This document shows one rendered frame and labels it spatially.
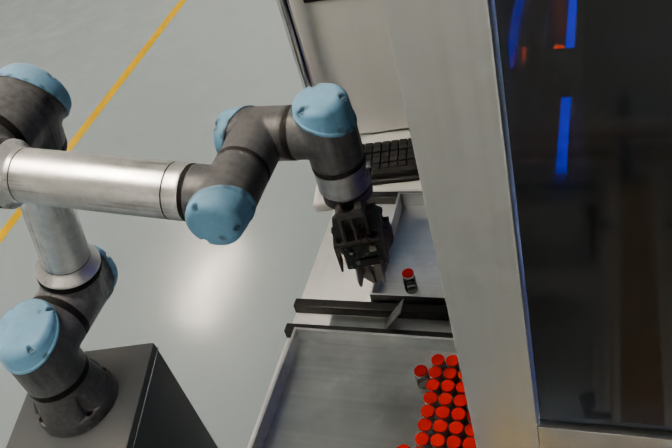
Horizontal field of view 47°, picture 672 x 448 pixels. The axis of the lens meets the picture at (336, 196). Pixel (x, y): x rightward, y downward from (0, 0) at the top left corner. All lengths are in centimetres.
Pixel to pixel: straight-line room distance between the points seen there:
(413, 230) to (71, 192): 69
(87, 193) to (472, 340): 54
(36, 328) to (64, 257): 13
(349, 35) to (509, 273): 115
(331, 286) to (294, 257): 138
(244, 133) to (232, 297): 178
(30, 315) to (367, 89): 87
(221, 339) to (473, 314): 201
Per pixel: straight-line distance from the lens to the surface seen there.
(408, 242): 145
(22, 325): 144
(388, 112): 183
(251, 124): 102
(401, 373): 127
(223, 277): 283
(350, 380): 128
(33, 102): 121
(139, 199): 99
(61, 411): 151
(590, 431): 80
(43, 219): 135
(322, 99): 98
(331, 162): 101
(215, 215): 92
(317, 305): 137
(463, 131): 53
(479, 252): 61
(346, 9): 169
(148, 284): 295
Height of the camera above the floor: 190
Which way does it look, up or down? 39 degrees down
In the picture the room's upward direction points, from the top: 17 degrees counter-clockwise
